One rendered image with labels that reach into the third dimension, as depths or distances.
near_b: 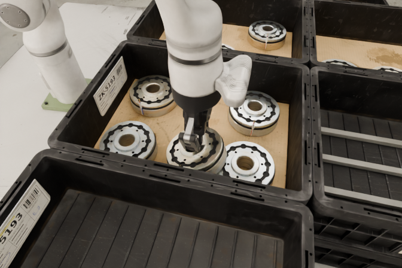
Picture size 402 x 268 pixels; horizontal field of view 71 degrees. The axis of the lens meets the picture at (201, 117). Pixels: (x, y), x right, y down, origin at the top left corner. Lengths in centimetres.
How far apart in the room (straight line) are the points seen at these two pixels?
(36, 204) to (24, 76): 62
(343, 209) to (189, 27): 30
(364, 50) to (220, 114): 46
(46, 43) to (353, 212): 67
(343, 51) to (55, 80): 76
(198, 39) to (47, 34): 49
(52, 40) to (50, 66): 7
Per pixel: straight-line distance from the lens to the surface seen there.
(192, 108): 40
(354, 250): 54
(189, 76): 36
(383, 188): 60
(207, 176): 40
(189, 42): 33
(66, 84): 81
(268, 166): 50
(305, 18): 76
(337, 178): 57
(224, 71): 39
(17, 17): 69
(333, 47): 87
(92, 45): 110
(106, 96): 59
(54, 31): 75
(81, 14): 132
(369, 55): 88
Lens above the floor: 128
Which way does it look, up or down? 48 degrees down
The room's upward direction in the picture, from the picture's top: straight up
